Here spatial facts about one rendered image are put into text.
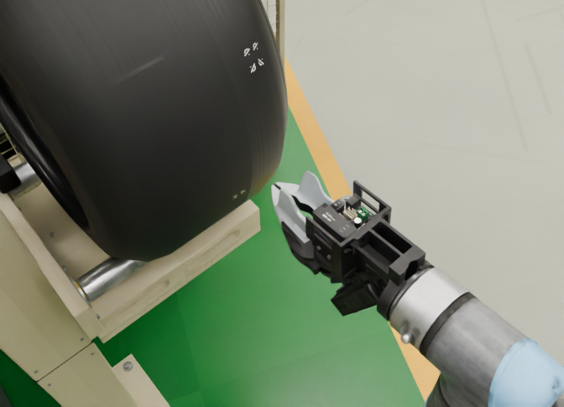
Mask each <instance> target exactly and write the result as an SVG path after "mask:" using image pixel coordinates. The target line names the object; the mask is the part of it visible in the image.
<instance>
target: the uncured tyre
mask: <svg viewBox="0 0 564 407"><path fill-rule="evenodd" d="M255 36H257V37H258V41H259V43H260V46H261V49H262V51H263V54H264V58H265V61H266V64H267V67H265V68H264V69H263V70H262V71H260V72H259V73H258V74H257V75H256V76H254V77H253V78H250V75H249V73H248V69H247V66H246V64H245V61H244V59H243V56H242V53H241V50H240V49H239V47H240V46H242V45H244V44H246V43H247V42H248V41H249V40H251V39H252V38H254V37H255ZM166 53H167V55H168V57H166V58H164V59H162V60H161V61H159V62H157V63H155V64H153V65H151V66H150V67H148V68H146V69H144V70H142V71H140V72H139V73H137V74H135V75H134V76H131V77H129V78H128V79H126V80H125V81H122V82H120V83H118V84H116V85H115V86H113V87H112V86H111V85H110V83H112V82H114V81H115V80H117V79H119V78H121V77H123V76H125V75H127V74H128V73H130V72H132V71H134V70H137V69H138V68H139V67H141V66H143V65H146V64H147V63H149V62H150V61H152V60H155V59H157V58H158V57H160V56H161V55H164V54H166ZM287 119H288V97H287V88H286V82H285V73H284V68H283V65H282V60H281V57H280V53H279V48H278V45H277V42H276V39H275V37H274V32H273V30H272V27H271V24H270V21H269V18H268V15H267V13H266V11H265V9H264V5H263V4H262V1H261V0H0V123H1V125H2V126H3V128H4V129H5V131H6V132H7V134H8V136H9V137H10V138H11V139H12V141H13V142H14V144H15V145H16V147H17V148H18V150H19V151H20V153H21V154H22V156H23V157H24V158H25V159H26V161H27V162H28V163H29V165H30V167H31V168H32V169H33V171H34V172H35V174H36V175H37V176H38V177H39V178H40V180H41V181H42V182H43V184H44V185H45V187H46V188H47V189H48V191H49V192H50V194H51V195H52V196H53V197H54V198H55V199H56V200H57V202H58V203H59V204H60V206H61V207H62V208H63V209H64V210H65V212H66V213H67V214H68V215H69V216H70V218H71V219H72V220H73V221H74V222H75V223H76V224H77V225H78V226H79V227H80V228H81V229H82V230H83V231H84V232H85V233H86V234H87V235H88V236H89V237H90V238H91V239H92V241H93V242H94V243H95V244H96V245H97V246H98V247H99V248H101V249H102V250H103V251H104V252H105V253H106V254H108V255H109V256H111V257H113V258H124V259H131V260H138V261H144V262H150V261H153V260H155V259H157V258H162V257H164V256H167V255H170V254H172V253H173V252H174V251H176V250H177V249H178V248H180V247H182V246H183V245H185V244H186V243H188V242H189V241H190V240H191V239H193V238H194V237H196V236H197V235H199V234H200V233H202V232H204V231H205V230H206V229H207V228H208V227H210V226H212V225H213V224H215V223H216V222H218V221H219V220H221V219H222V218H224V217H225V216H226V215H227V214H229V213H230V212H232V211H234V210H235V209H237V208H238V207H239V206H241V205H242V204H243V203H245V202H246V201H248V200H249V199H251V198H252V197H254V196H256V195H257V194H258V193H259V192H260V191H261V190H262V189H263V188H264V187H265V185H266V184H267V183H268V182H269V180H270V179H271V178H272V176H273V175H274V174H275V172H276V170H277V169H278V168H279V164H280V161H281V158H282V153H283V147H284V142H285V131H286V125H287ZM247 184H248V190H247V192H246V193H245V194H244V195H242V196H240V197H239V198H237V199H236V200H235V201H233V202H232V203H231V204H230V200H231V195H233V194H234V193H236V192H237V191H239V190H241V189H242V188H243V187H244V186H246V185H247Z"/></svg>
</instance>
